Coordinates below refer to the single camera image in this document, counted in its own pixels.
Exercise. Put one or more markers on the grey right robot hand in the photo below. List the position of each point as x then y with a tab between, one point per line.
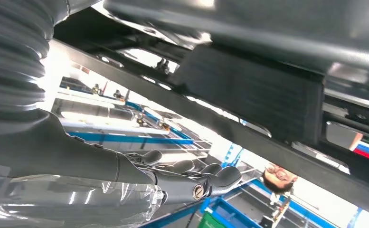
45	151

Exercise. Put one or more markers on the green plastic bin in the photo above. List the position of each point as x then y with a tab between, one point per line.
211	222

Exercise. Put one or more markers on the person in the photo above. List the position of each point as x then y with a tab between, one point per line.
278	179

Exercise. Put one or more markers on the blue metal frame rack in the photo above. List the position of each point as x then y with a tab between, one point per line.
124	138
228	210

